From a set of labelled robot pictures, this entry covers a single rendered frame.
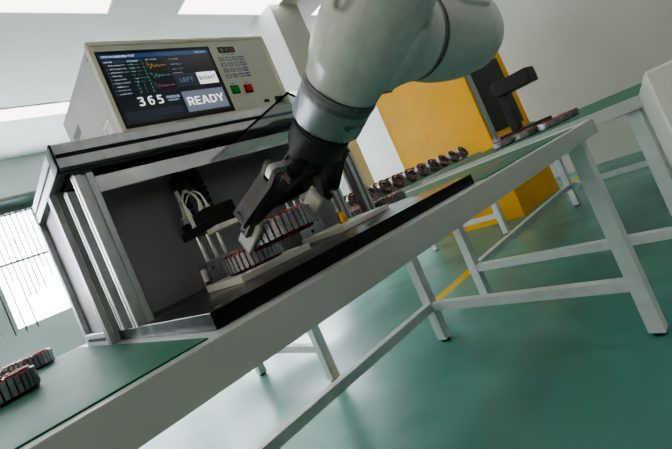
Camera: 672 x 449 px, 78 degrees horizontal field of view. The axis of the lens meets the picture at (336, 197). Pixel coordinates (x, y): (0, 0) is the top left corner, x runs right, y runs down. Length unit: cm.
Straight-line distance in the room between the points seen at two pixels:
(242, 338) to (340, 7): 35
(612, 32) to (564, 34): 49
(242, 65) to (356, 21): 74
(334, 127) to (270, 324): 24
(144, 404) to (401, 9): 42
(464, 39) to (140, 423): 51
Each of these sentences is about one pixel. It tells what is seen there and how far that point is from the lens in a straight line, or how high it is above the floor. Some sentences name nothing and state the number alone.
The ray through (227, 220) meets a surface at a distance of 84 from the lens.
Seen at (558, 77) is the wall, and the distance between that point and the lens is 596.
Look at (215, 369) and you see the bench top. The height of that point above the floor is 72.
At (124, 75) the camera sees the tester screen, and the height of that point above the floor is 124.
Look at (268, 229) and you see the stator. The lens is 60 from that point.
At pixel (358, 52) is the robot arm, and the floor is 95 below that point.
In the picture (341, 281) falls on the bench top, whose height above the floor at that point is 73.
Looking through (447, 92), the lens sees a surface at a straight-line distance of 443.
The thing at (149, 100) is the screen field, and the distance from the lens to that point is 98.
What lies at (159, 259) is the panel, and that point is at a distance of 100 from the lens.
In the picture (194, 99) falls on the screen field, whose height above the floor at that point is 117.
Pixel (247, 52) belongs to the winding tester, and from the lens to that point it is 115.
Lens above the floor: 83
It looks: 1 degrees up
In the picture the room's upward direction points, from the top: 24 degrees counter-clockwise
